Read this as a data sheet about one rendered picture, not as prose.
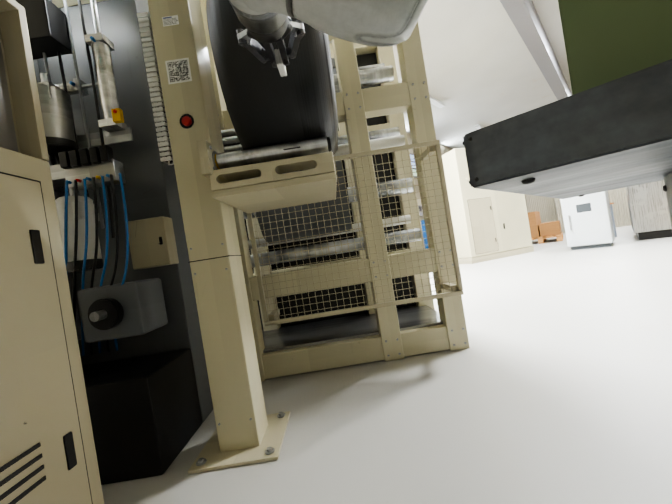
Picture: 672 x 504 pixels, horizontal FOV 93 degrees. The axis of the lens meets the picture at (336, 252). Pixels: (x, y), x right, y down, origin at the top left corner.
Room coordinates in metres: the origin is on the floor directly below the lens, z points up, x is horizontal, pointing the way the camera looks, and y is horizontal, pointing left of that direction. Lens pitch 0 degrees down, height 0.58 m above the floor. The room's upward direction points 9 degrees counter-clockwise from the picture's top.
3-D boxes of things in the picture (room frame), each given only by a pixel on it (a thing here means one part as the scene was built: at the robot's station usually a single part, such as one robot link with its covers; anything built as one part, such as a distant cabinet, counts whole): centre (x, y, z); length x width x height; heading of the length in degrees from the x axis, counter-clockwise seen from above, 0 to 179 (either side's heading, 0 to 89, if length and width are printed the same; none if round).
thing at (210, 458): (1.06, 0.40, 0.01); 0.27 x 0.27 x 0.02; 0
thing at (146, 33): (1.03, 0.48, 1.19); 0.05 x 0.04 x 0.48; 0
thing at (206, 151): (1.08, 0.32, 0.90); 0.40 x 0.03 x 0.10; 0
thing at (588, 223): (5.11, -4.10, 0.65); 0.69 x 0.59 x 1.29; 139
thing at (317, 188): (1.08, 0.14, 0.80); 0.37 x 0.36 x 0.02; 0
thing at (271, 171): (0.94, 0.14, 0.83); 0.36 x 0.09 x 0.06; 90
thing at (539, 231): (7.91, -5.15, 0.38); 1.31 x 0.93 x 0.77; 138
